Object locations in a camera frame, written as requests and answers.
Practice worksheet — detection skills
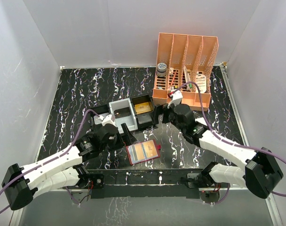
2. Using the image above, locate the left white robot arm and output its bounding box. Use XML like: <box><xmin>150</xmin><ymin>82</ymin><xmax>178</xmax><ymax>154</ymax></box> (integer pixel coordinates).
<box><xmin>1</xmin><ymin>114</ymin><xmax>138</xmax><ymax>210</ymax></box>

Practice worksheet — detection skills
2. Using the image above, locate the grey plastic tray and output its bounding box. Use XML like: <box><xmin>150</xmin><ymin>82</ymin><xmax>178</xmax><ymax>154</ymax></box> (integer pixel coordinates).
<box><xmin>109</xmin><ymin>98</ymin><xmax>138</xmax><ymax>134</ymax></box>

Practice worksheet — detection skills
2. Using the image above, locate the black front mounting rail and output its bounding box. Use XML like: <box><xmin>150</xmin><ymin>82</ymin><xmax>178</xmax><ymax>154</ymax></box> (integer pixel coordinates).
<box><xmin>90</xmin><ymin>169</ymin><xmax>201</xmax><ymax>199</ymax></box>

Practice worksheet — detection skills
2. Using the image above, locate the white label packet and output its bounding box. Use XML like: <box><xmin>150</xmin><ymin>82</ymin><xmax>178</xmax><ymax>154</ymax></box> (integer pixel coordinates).
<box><xmin>195</xmin><ymin>73</ymin><xmax>207</xmax><ymax>93</ymax></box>

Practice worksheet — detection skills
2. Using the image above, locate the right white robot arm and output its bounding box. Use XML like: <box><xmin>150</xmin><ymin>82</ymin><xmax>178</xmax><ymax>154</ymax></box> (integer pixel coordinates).
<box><xmin>154</xmin><ymin>91</ymin><xmax>284</xmax><ymax>199</ymax></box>

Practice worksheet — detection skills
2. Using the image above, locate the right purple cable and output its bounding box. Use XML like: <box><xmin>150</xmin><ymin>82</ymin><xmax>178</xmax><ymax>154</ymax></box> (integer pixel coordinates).
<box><xmin>171</xmin><ymin>81</ymin><xmax>286</xmax><ymax>205</ymax></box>

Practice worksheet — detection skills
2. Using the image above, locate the small round jar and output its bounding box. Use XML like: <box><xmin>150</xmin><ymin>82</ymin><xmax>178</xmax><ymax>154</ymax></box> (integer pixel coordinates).
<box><xmin>156</xmin><ymin>63</ymin><xmax>167</xmax><ymax>77</ymax></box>

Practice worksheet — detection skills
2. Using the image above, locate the black card in grey tray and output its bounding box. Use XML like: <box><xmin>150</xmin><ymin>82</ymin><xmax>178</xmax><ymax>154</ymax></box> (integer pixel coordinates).
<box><xmin>114</xmin><ymin>107</ymin><xmax>131</xmax><ymax>119</ymax></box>

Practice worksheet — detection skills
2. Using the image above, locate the black open tray box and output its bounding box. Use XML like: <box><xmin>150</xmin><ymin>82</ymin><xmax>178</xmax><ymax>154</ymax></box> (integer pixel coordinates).
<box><xmin>131</xmin><ymin>95</ymin><xmax>156</xmax><ymax>130</ymax></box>

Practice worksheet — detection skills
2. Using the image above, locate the purple cable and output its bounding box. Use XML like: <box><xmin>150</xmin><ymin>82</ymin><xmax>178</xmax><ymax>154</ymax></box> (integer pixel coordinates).
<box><xmin>0</xmin><ymin>110</ymin><xmax>103</xmax><ymax>217</ymax></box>
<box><xmin>171</xmin><ymin>81</ymin><xmax>286</xmax><ymax>205</ymax></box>

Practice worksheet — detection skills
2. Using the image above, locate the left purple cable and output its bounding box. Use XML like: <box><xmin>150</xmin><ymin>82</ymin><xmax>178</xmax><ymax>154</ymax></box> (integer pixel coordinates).
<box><xmin>0</xmin><ymin>110</ymin><xmax>103</xmax><ymax>217</ymax></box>

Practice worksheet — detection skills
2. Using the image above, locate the red leather card holder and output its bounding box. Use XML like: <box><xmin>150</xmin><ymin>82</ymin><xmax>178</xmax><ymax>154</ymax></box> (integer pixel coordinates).
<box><xmin>126</xmin><ymin>139</ymin><xmax>161</xmax><ymax>165</ymax></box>

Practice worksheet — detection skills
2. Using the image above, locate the gold card in black box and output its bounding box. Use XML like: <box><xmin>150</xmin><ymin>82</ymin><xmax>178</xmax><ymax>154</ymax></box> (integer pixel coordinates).
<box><xmin>134</xmin><ymin>102</ymin><xmax>152</xmax><ymax>114</ymax></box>

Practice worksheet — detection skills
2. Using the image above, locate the orange plastic file organizer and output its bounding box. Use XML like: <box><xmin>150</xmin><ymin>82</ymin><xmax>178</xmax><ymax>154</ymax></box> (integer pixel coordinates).
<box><xmin>152</xmin><ymin>33</ymin><xmax>219</xmax><ymax>111</ymax></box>

